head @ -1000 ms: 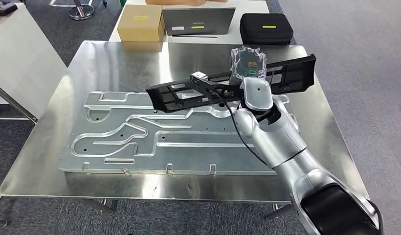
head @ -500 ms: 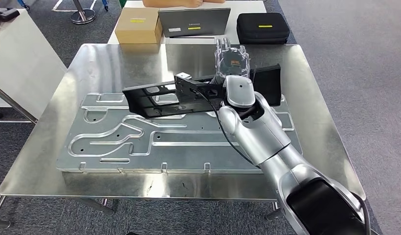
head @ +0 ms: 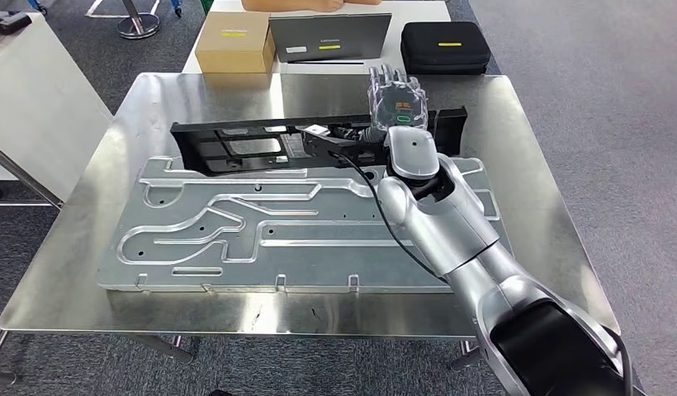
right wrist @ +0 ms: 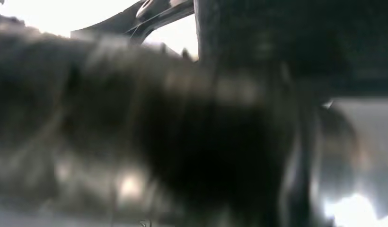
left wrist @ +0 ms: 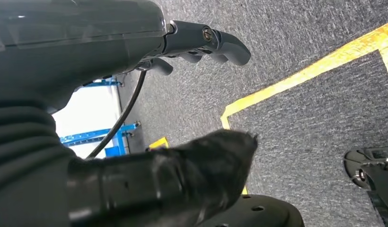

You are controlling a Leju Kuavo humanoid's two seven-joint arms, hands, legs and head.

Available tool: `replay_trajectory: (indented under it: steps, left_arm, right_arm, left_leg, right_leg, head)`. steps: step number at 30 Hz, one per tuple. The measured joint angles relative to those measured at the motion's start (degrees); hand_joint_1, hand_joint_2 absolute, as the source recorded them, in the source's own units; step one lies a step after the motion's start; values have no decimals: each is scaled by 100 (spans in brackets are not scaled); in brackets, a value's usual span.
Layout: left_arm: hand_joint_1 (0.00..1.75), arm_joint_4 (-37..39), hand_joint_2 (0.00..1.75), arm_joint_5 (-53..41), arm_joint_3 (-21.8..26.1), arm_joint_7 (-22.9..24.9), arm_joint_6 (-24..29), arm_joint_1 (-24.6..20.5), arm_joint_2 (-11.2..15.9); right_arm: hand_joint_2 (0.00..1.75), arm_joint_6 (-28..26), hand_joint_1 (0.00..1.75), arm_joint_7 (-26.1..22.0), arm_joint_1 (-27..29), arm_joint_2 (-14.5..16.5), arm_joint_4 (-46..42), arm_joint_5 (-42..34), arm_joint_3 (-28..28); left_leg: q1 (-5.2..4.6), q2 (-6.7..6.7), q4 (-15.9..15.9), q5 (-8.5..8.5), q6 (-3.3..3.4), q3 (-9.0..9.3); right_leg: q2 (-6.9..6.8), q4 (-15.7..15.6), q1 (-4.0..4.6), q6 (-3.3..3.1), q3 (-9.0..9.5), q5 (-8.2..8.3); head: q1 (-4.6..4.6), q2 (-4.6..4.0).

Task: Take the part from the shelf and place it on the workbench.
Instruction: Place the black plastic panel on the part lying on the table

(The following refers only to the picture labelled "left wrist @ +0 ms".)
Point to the blue metal shelf rack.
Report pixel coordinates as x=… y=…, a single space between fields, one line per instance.
x=87 y=136

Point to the yellow floor tape square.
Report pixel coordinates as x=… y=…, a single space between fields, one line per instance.
x=159 y=143
x=306 y=73

